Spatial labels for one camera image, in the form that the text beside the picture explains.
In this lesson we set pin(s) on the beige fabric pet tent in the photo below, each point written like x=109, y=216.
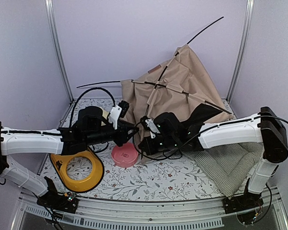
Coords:
x=135, y=92

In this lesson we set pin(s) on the right aluminium frame post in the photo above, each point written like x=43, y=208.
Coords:
x=243, y=43

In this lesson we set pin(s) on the yellow double bowl holder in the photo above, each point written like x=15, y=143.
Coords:
x=79, y=173

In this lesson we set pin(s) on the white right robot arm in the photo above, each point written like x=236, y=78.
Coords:
x=264, y=127

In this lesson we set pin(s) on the green checkered pet cushion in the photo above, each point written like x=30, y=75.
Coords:
x=228, y=165

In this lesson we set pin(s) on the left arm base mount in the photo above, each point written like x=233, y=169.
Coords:
x=55, y=201

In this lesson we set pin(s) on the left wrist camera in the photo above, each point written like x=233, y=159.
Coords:
x=117, y=112

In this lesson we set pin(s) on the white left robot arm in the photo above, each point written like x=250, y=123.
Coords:
x=28, y=141

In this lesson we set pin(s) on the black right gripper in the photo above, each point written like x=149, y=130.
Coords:
x=149, y=149

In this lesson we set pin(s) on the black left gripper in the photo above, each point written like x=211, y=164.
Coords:
x=122, y=138

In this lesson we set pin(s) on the cream pet bowl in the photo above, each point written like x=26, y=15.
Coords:
x=106, y=114

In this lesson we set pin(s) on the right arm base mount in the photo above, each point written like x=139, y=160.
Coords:
x=242, y=203

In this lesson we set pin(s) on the aluminium frame post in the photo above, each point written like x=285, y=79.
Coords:
x=56, y=43
x=243, y=43

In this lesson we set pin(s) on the floral white table mat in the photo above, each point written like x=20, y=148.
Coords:
x=168, y=180

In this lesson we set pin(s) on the left aluminium frame post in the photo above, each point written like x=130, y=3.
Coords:
x=56, y=43

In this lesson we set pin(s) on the pink pet bowl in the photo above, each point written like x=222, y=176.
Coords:
x=125, y=156

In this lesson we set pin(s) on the aluminium front rail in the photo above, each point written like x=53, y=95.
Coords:
x=102, y=214

